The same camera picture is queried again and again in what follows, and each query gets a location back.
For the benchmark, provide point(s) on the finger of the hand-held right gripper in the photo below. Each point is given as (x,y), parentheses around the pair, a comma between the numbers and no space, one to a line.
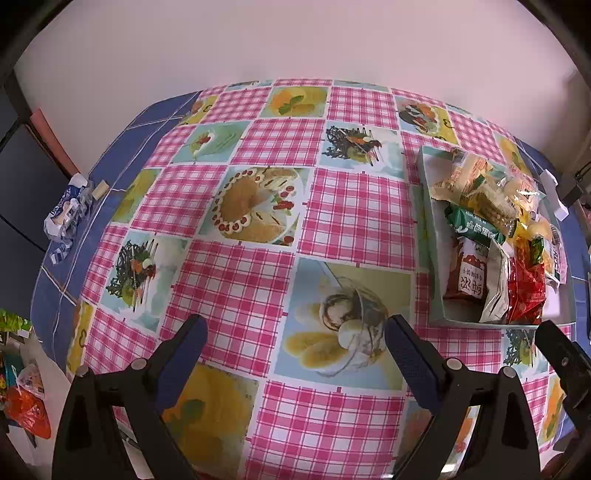
(561,355)

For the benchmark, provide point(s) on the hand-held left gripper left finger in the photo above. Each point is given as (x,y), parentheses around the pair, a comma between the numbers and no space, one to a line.
(184,355)

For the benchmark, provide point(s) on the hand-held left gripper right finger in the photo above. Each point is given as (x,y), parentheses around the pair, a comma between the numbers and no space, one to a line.
(413,364)

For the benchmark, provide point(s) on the red patterned snack packet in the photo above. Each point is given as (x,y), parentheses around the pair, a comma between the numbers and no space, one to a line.
(526,290)

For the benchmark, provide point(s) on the white beige snack packet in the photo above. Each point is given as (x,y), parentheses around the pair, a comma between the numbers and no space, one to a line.
(495,295)

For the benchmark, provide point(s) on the pink snack packet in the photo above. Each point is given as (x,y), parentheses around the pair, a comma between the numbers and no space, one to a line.
(559,261)

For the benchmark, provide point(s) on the orange red biscuit packet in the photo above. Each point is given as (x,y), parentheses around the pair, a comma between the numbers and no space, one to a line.
(466,281)

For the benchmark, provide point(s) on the white tray box teal rim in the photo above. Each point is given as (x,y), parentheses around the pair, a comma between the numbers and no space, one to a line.
(427,240)

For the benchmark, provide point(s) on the yellow snack packet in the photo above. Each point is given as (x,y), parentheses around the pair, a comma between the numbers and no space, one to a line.
(524,235)

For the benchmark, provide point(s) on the clear round bun packet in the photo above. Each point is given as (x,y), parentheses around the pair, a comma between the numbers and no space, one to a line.
(542,228)

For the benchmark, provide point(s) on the green snack packet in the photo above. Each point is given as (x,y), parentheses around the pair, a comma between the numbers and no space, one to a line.
(471,226)

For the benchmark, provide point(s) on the clear green-edged cracker packet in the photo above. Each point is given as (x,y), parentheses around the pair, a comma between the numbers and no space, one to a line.
(496,207)

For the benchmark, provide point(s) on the orange cream cake packet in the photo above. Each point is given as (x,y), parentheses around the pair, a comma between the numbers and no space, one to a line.
(466,175)

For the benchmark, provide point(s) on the checked printed tablecloth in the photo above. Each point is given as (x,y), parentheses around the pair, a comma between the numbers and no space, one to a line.
(258,286)

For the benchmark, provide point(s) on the clear printed plastic bag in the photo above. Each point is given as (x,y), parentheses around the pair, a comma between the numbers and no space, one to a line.
(30,378)

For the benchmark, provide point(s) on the orange plastic bag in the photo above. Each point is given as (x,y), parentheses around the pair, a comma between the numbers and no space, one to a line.
(32,413)

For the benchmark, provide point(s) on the white power strip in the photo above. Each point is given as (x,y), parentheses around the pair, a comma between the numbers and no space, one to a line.
(551,189)

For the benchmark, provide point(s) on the black charger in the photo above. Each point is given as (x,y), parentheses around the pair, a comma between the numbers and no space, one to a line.
(570,187)

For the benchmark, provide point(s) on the green plastic bag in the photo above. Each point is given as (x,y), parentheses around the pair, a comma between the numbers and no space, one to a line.
(14,319)

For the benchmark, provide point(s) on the blue white tissue packet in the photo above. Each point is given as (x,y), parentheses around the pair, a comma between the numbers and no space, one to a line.
(64,214)

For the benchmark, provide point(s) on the small cream cylinder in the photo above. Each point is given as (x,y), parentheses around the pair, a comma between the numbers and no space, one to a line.
(100,190)

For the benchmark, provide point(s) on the dark cabinet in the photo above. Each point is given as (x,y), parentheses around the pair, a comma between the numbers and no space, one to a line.
(23,184)

